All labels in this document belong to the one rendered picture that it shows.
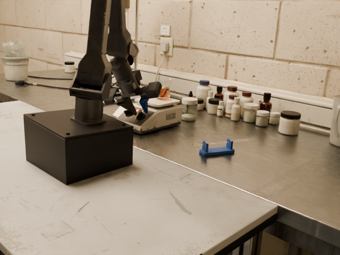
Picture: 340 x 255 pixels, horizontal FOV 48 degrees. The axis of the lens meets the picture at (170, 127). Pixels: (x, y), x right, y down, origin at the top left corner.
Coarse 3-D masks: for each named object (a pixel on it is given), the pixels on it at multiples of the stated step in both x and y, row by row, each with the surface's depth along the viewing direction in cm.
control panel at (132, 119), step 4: (136, 108) 129; (140, 108) 128; (144, 112) 126; (148, 112) 125; (152, 112) 124; (120, 116) 128; (124, 116) 128; (128, 116) 127; (132, 116) 126; (136, 116) 126; (148, 116) 123; (124, 120) 126; (128, 120) 125; (132, 120) 124; (136, 120) 124; (140, 120) 123; (144, 120) 122; (136, 124) 122; (140, 124) 121
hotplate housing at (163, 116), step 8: (136, 104) 132; (176, 104) 135; (160, 112) 125; (168, 112) 128; (176, 112) 131; (152, 120) 123; (160, 120) 126; (168, 120) 129; (176, 120) 132; (136, 128) 122; (144, 128) 121; (152, 128) 124; (160, 128) 128
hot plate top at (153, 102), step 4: (136, 100) 131; (152, 100) 131; (156, 100) 131; (160, 100) 132; (168, 100) 132; (172, 100) 132; (176, 100) 133; (148, 104) 127; (152, 104) 126; (156, 104) 125; (160, 104) 126; (164, 104) 127; (168, 104) 128; (172, 104) 130
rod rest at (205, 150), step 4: (228, 144) 110; (232, 144) 109; (204, 148) 107; (208, 148) 109; (212, 148) 110; (216, 148) 110; (220, 148) 110; (224, 148) 110; (228, 148) 110; (232, 148) 111; (200, 152) 108; (204, 152) 106; (208, 152) 106; (212, 152) 106; (216, 152) 107; (220, 152) 108; (224, 152) 108; (228, 152) 109; (232, 152) 109
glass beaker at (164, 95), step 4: (160, 76) 133; (156, 80) 131; (160, 80) 129; (164, 80) 134; (168, 80) 130; (164, 84) 130; (168, 84) 130; (164, 88) 130; (168, 88) 131; (160, 92) 130; (164, 92) 130; (168, 92) 131; (160, 96) 131; (164, 96) 131; (168, 96) 132; (164, 100) 131
